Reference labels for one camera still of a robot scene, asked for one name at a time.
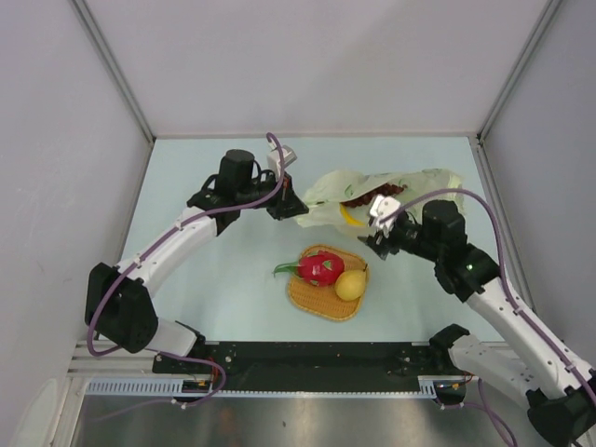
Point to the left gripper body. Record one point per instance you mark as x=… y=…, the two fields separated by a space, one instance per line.
x=277 y=206

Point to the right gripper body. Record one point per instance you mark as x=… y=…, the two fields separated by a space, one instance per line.
x=404 y=236

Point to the translucent plastic bag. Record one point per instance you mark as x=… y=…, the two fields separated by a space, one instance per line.
x=342 y=198

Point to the red dragon fruit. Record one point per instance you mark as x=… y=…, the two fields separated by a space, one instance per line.
x=320 y=268

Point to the yellow pear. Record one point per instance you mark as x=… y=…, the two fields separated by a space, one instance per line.
x=351 y=285

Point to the orange woven tray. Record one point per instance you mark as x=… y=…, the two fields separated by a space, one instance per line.
x=323 y=301

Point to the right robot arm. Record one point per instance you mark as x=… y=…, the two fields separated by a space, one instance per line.
x=546 y=378

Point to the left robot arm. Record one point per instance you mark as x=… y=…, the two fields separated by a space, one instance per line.
x=119 y=303

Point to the red grapes bunch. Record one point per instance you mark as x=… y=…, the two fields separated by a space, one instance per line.
x=386 y=189

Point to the yellow banana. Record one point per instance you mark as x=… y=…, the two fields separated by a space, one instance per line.
x=355 y=217

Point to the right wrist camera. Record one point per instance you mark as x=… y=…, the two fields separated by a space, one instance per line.
x=383 y=213

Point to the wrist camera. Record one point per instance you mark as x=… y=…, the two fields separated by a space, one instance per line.
x=277 y=158
x=383 y=213

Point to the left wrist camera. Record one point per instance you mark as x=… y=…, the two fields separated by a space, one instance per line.
x=277 y=158

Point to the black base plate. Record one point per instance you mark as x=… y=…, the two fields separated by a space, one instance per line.
x=327 y=379

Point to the white cable duct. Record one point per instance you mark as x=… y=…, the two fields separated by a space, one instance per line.
x=423 y=387

